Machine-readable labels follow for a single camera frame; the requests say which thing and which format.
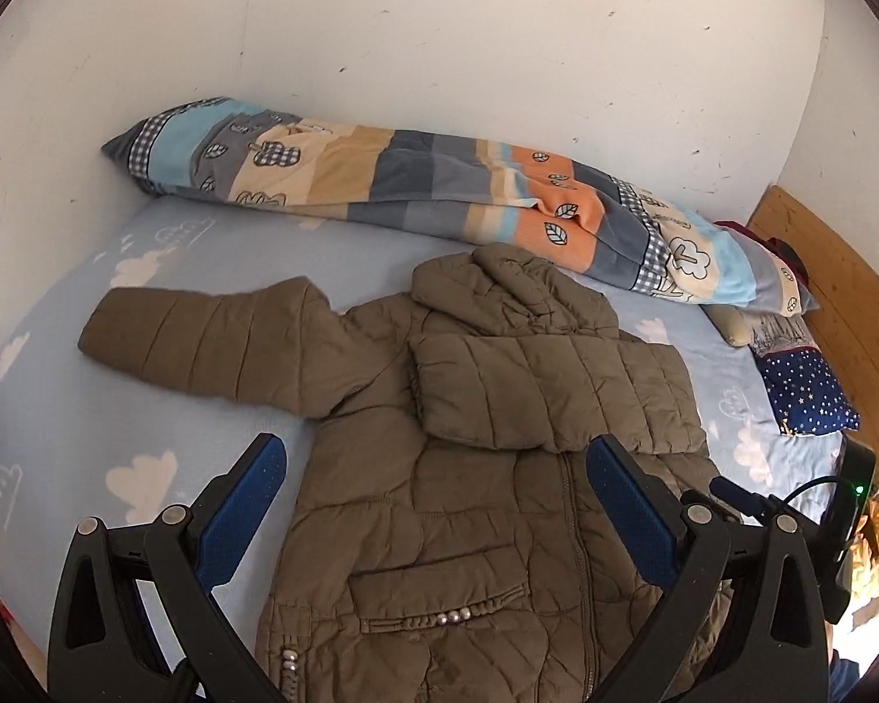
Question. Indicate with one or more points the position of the yellow patterned cloth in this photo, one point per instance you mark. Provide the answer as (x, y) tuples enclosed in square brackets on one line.
[(870, 556)]

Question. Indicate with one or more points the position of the light blue cloud bed sheet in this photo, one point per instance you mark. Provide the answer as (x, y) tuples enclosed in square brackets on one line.
[(80, 439)]

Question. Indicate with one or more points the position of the beige pillow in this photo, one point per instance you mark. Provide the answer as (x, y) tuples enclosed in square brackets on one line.
[(729, 322)]

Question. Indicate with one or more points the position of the dark red cloth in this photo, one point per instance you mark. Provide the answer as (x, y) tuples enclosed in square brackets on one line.
[(780, 249)]

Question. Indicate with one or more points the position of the brown quilted hooded jacket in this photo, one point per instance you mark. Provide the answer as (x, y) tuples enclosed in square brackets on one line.
[(447, 527)]

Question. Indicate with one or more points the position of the blue star print pillow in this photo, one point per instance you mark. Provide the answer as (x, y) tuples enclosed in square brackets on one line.
[(806, 388)]

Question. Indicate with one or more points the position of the wooden headboard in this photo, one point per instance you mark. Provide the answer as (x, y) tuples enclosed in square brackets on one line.
[(842, 285)]

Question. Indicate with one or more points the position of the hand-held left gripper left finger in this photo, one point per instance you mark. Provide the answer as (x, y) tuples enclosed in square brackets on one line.
[(238, 520)]

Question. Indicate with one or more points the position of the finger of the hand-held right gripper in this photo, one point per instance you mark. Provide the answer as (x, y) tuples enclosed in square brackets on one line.
[(732, 494)]

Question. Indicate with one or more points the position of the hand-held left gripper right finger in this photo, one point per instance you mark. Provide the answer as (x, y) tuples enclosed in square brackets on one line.
[(633, 520)]

